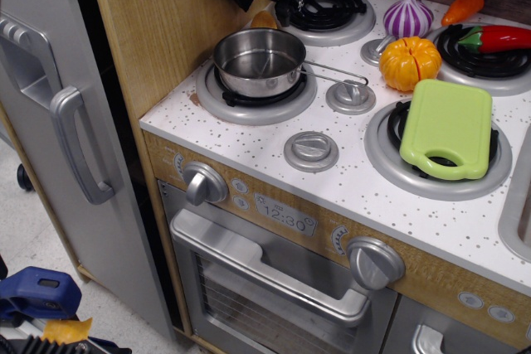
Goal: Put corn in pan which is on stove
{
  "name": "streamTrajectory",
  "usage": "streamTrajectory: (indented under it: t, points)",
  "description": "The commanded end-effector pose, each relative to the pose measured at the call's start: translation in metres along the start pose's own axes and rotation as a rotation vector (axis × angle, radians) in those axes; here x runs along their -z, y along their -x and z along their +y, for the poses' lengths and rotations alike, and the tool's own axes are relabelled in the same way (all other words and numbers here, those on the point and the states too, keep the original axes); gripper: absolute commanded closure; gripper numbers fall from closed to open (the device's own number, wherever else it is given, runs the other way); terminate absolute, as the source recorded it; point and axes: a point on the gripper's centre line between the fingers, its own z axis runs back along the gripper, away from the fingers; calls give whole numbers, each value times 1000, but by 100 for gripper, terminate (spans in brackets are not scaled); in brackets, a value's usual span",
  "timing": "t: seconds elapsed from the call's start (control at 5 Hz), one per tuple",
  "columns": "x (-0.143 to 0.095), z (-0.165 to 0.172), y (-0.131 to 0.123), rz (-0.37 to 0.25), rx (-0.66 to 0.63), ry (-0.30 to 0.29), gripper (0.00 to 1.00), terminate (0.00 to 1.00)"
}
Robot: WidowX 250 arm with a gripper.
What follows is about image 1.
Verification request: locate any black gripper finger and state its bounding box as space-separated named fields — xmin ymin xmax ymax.
xmin=275 ymin=1 xmax=292 ymax=27

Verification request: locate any yellow toy corn cob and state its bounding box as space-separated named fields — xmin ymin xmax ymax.
xmin=250 ymin=10 xmax=278 ymax=29

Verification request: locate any small steel saucepan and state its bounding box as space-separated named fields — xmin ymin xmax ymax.
xmin=212 ymin=27 xmax=369 ymax=99

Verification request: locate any back left stove burner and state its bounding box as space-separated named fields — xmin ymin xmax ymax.
xmin=277 ymin=0 xmax=376 ymax=47

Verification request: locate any stove burner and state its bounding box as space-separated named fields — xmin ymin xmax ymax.
xmin=427 ymin=23 xmax=530 ymax=97
xmin=277 ymin=0 xmax=376 ymax=47
xmin=364 ymin=101 xmax=512 ymax=201
xmin=196 ymin=61 xmax=317 ymax=126

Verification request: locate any front left stove burner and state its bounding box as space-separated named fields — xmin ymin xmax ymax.
xmin=196 ymin=61 xmax=317 ymax=126

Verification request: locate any front right stove burner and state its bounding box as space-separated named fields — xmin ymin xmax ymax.
xmin=364 ymin=101 xmax=512 ymax=201

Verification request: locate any back right stove burner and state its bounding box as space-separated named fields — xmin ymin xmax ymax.
xmin=427 ymin=23 xmax=530 ymax=97

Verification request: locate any silver stovetop knob back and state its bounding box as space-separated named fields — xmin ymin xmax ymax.
xmin=360 ymin=35 xmax=396 ymax=66

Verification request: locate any silver stovetop knob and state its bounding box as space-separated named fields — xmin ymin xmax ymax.
xmin=325 ymin=80 xmax=376 ymax=115
xmin=284 ymin=131 xmax=339 ymax=172
xmin=360 ymin=35 xmax=396 ymax=66

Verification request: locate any silver stovetop knob middle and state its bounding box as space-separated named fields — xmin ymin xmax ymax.
xmin=325 ymin=80 xmax=376 ymax=115

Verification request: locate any purple white toy onion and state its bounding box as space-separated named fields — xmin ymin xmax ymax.
xmin=383 ymin=0 xmax=434 ymax=38

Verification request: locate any orange toy pumpkin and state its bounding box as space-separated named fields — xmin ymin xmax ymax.
xmin=379 ymin=36 xmax=442 ymax=92

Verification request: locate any silver stovetop knob front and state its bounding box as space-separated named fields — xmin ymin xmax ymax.
xmin=284 ymin=131 xmax=339 ymax=172

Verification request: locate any orange toy carrot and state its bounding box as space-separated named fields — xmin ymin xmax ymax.
xmin=441 ymin=0 xmax=485 ymax=27

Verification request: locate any left silver oven dial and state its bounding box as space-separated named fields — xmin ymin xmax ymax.
xmin=183 ymin=161 xmax=228 ymax=206

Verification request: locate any silver oven dial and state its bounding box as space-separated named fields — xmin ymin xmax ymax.
xmin=183 ymin=161 xmax=228 ymax=206
xmin=347 ymin=236 xmax=406 ymax=290

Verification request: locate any green plastic cutting board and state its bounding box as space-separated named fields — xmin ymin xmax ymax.
xmin=399 ymin=79 xmax=493 ymax=181

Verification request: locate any red toy chili pepper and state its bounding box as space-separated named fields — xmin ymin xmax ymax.
xmin=458 ymin=25 xmax=530 ymax=54

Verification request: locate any silver toy fridge door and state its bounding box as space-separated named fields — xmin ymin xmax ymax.
xmin=1 ymin=0 xmax=175 ymax=339

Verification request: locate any right silver oven dial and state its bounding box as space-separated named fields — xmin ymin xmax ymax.
xmin=347 ymin=236 xmax=406 ymax=290

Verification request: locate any silver oven door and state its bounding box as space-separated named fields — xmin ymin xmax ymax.
xmin=158 ymin=182 xmax=397 ymax=353

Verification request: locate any black caster wheel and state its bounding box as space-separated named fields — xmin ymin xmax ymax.
xmin=17 ymin=163 xmax=34 ymax=192

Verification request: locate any silver sink rim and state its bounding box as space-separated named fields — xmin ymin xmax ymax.
xmin=498 ymin=129 xmax=530 ymax=263

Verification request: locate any lower right silver drawer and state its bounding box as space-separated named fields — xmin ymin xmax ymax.
xmin=382 ymin=296 xmax=519 ymax=353

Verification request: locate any blue clamp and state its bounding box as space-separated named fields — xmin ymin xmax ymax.
xmin=1 ymin=266 xmax=82 ymax=320

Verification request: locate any yellow tape piece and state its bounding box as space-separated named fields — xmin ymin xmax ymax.
xmin=41 ymin=318 xmax=93 ymax=344

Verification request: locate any silver fridge door handle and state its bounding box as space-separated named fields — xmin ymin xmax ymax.
xmin=49 ymin=85 xmax=124 ymax=206

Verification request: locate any silver oven door handle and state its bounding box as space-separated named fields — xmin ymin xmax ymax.
xmin=170 ymin=210 xmax=370 ymax=327

